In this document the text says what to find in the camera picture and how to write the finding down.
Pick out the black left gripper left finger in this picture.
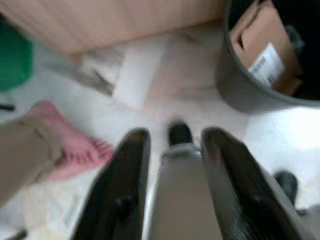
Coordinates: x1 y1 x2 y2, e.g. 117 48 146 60
74 127 152 240

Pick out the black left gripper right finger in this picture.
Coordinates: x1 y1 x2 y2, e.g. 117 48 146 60
200 127 314 240

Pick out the brown cardboard box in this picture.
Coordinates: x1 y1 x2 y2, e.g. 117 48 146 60
229 0 304 97

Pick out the dark grey rubbish bin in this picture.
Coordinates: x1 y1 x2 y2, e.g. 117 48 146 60
215 0 320 114

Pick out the black robot foot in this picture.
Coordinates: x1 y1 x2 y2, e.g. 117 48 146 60
274 170 299 204

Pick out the person's foot in pink sock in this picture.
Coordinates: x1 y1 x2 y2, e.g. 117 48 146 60
24 100 114 181

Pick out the person's beige trouser leg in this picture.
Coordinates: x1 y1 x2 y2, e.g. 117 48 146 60
0 116 64 209

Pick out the green plastic object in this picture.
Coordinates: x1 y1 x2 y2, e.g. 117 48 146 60
0 21 34 92

